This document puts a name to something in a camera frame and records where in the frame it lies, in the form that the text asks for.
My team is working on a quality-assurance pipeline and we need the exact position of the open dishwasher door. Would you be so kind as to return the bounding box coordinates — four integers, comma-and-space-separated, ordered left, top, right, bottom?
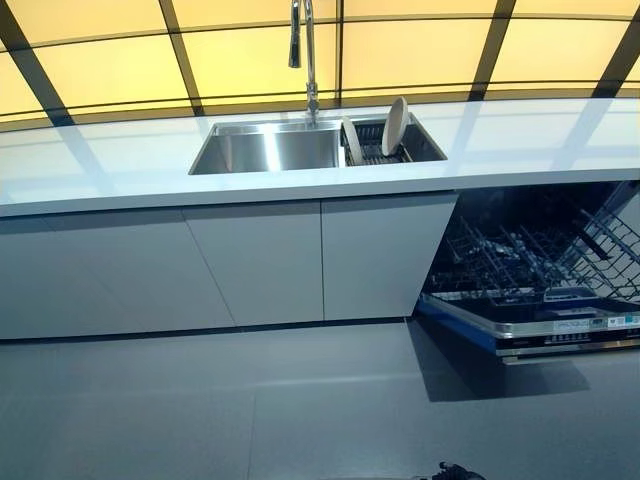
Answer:
418, 287, 640, 367

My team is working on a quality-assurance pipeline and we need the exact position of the white cabinet door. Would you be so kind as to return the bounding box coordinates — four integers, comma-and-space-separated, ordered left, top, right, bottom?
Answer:
320, 193, 460, 322
0, 208, 237, 342
181, 200, 326, 327

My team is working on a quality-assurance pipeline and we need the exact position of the stainless steel kitchen sink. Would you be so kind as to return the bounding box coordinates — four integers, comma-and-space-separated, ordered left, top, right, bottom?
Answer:
188, 111, 448, 176

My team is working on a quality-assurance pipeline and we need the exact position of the black dish drying rack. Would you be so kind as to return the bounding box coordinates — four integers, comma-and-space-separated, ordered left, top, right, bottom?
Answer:
339, 115, 415, 166

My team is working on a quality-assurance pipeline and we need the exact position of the small beige round plate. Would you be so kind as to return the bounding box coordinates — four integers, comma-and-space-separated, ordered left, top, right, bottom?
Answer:
341, 117, 361, 152

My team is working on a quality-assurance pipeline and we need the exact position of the large beige round plate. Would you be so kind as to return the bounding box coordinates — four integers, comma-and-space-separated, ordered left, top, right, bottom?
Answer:
380, 96, 410, 156

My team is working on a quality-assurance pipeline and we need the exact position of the chrome pull-down kitchen faucet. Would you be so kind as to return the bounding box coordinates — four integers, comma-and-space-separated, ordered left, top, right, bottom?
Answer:
287, 0, 322, 127

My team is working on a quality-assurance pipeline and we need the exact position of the white kitchen countertop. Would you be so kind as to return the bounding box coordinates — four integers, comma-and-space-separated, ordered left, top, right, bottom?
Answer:
0, 96, 640, 219

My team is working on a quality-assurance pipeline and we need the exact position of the black robot body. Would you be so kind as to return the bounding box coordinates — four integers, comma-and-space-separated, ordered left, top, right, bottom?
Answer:
422, 462, 482, 480

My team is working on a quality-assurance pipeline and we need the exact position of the dishwasher lower wire rack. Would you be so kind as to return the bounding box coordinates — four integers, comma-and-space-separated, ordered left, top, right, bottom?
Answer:
433, 217, 640, 308

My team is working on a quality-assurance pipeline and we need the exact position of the dishwasher wire rack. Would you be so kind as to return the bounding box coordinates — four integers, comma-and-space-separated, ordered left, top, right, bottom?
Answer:
433, 217, 640, 308
558, 179, 640, 275

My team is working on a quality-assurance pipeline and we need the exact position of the dishwasher upper wire rack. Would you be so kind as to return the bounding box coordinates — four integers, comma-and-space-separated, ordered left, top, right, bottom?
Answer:
558, 179, 640, 275

